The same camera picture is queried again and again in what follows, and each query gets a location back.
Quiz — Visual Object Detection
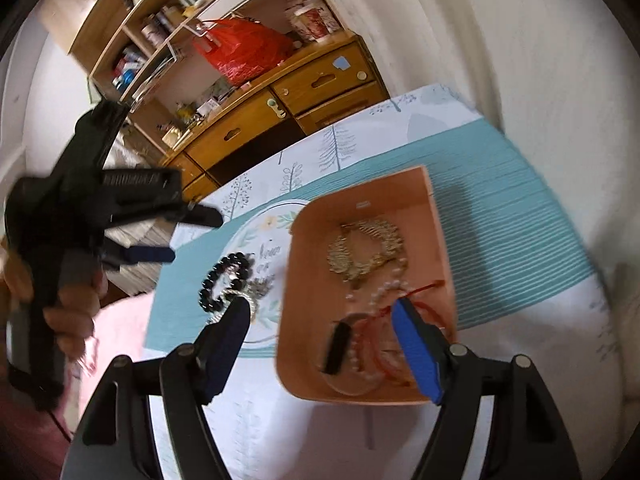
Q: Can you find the pink cloth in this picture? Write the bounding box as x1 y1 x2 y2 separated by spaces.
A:
60 292 157 431

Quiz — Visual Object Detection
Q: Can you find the silver bead bracelet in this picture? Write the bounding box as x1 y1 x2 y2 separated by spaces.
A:
206 287 264 326

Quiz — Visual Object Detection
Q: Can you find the black bead bracelet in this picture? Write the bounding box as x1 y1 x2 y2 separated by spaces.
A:
198 252 251 314

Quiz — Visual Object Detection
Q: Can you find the orange jewelry tray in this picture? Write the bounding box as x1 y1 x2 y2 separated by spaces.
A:
274 164 459 405

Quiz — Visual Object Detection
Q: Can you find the black rectangular hair clip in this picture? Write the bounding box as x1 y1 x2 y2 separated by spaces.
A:
320 322 354 375

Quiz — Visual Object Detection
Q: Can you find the wooden open shelf unit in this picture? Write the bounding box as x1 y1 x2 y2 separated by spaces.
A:
69 0 303 153

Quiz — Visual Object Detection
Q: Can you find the teal striped table runner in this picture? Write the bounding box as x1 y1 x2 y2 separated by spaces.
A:
144 117 597 357

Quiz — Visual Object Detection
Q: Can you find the red plastic bag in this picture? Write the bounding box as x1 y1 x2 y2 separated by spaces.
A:
192 17 297 87

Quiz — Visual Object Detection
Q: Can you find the person's left hand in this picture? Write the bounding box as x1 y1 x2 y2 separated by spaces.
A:
0 259 109 361

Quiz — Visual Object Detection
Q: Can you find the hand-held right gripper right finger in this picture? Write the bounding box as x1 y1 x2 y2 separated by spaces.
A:
391 298 583 480

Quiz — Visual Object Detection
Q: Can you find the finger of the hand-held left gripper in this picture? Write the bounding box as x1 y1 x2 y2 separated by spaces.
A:
160 201 225 228
102 245 176 272

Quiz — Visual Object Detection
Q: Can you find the red string bracelet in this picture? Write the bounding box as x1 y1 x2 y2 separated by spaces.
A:
350 279 452 387

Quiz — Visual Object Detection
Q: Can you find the white tree-print tablecloth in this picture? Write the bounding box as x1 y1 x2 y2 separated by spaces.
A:
142 82 623 480

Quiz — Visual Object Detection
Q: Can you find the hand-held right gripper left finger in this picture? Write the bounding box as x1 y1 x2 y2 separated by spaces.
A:
62 299 251 480

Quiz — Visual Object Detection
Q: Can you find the person's left forearm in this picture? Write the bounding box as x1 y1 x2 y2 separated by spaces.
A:
0 360 72 480

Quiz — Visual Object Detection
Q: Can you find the gold chain necklace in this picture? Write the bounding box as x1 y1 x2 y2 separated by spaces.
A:
326 216 410 290

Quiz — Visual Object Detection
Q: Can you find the wooden desk with drawers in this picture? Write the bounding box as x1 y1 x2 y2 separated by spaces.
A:
159 35 392 202

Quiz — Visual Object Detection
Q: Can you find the floral paper cup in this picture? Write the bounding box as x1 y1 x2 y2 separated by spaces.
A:
292 0 342 45

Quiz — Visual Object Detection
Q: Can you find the clear round bangle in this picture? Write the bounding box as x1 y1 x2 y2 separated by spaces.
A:
324 312 403 397

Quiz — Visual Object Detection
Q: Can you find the wooden wall cabinet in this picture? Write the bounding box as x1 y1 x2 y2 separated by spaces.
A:
39 0 127 57

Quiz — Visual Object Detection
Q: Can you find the white pearl bracelet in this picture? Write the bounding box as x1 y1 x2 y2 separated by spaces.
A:
344 266 417 377

